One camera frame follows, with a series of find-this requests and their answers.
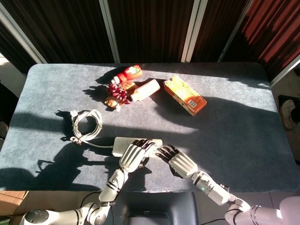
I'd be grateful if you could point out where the grey partition post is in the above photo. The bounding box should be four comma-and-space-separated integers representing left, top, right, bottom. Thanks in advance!
217, 0, 255, 63

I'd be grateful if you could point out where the red-brown curtain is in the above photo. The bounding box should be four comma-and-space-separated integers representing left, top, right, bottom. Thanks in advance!
228, 0, 300, 83

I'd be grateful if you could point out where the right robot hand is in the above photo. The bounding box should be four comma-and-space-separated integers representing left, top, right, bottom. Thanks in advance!
155, 144, 199, 180

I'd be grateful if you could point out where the white cable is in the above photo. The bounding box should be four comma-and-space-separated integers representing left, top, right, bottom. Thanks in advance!
69, 109, 114, 149

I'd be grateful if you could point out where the red ketchup bottle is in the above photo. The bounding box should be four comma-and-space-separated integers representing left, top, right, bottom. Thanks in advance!
111, 65, 143, 84

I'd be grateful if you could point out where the blue-grey tablecloth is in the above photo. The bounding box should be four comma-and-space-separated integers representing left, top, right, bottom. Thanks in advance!
0, 62, 300, 193

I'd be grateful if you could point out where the brown bread toy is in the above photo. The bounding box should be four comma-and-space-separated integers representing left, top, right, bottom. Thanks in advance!
105, 95, 121, 111

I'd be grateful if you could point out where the black cable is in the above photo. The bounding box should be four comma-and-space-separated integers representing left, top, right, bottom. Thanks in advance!
81, 191, 102, 209

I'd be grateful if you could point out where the slanted white partition post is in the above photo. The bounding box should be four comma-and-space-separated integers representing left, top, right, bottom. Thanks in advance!
0, 3, 48, 64

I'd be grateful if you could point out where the purple grape bunch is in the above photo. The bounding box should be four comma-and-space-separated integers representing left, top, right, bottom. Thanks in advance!
108, 83, 131, 105

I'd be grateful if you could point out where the dark slatted screen panel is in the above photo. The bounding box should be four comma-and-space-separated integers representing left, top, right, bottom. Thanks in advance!
106, 0, 195, 64
0, 0, 115, 64
191, 0, 249, 63

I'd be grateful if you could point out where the white shoe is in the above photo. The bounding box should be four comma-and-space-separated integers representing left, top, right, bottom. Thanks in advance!
280, 99, 298, 130

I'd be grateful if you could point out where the brown snack packet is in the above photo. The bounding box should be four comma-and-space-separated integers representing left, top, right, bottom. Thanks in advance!
121, 81, 136, 91

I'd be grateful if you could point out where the orange cardboard box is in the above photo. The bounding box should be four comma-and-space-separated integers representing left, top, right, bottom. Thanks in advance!
163, 74, 207, 117

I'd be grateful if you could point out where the dark robot torso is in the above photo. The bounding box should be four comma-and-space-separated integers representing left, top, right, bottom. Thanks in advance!
112, 191, 200, 225

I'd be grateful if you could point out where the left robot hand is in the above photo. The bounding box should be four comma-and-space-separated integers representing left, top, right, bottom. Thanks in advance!
118, 138, 156, 173

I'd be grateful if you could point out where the white power strip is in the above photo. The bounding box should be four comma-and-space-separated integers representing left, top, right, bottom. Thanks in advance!
112, 137, 164, 158

